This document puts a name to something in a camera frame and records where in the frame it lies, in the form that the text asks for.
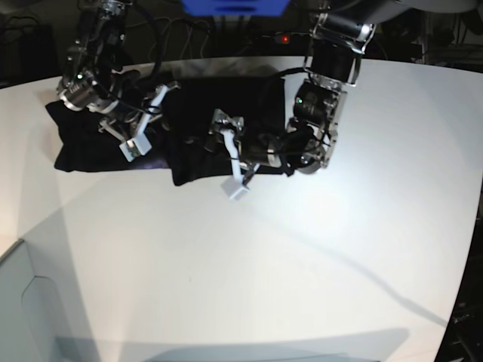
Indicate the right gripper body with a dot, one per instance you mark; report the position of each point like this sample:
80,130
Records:
140,118

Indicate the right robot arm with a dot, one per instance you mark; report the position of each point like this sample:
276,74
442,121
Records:
95,78

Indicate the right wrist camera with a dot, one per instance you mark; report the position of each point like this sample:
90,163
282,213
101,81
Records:
135,147

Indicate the black power strip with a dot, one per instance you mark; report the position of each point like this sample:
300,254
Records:
286,39

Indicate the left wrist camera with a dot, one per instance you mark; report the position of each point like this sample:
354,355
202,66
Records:
234,189

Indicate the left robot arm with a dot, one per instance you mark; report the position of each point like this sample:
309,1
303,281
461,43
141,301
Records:
338,40

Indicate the black T-shirt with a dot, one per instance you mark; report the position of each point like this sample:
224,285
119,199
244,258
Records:
184,149

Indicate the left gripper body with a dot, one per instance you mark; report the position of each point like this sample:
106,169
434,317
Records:
253,143

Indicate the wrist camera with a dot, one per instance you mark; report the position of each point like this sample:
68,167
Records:
234,189
135,147

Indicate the blue plastic box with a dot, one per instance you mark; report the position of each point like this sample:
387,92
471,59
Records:
211,8

